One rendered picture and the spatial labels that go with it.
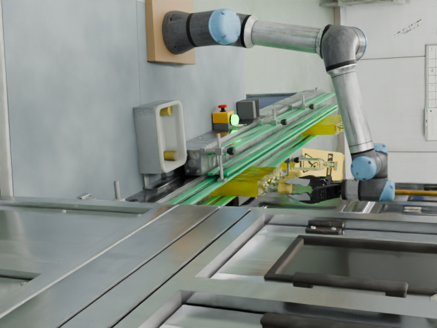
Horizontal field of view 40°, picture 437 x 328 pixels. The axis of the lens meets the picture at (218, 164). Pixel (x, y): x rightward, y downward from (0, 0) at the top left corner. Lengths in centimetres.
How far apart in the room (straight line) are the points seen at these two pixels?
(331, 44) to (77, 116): 79
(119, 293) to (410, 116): 729
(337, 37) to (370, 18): 605
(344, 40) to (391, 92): 608
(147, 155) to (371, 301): 133
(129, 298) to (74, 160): 96
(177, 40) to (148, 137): 36
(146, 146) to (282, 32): 60
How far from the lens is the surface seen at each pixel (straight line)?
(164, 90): 216
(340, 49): 188
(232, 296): 78
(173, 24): 209
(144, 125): 196
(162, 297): 80
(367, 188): 203
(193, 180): 208
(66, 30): 172
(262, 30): 211
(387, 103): 799
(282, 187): 210
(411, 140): 803
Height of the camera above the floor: 180
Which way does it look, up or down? 24 degrees down
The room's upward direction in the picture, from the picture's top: 91 degrees clockwise
